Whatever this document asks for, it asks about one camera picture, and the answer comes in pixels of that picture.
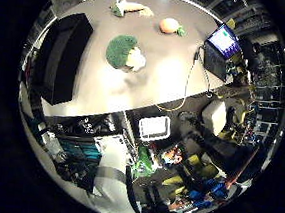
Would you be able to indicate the green broccoli plush toy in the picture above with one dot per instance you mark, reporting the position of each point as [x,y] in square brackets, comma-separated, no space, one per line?
[119,51]

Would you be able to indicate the orange plush toy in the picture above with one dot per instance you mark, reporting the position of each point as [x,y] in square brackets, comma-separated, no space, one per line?
[169,25]

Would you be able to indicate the white radish plush toy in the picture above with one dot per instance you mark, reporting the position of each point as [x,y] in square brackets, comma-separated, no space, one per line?
[131,7]

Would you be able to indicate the black rectangular container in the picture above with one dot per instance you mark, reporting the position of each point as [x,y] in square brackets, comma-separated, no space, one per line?
[61,56]

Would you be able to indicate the white framed panel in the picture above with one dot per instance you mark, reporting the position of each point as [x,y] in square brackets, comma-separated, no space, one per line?
[154,128]

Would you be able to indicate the green bag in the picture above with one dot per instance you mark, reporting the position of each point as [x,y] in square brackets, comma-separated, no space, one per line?
[144,162]

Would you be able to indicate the white box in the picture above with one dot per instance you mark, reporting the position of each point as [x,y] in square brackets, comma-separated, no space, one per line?
[214,117]

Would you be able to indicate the open black laptop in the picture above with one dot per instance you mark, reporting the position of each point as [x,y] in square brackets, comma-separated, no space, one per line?
[217,59]

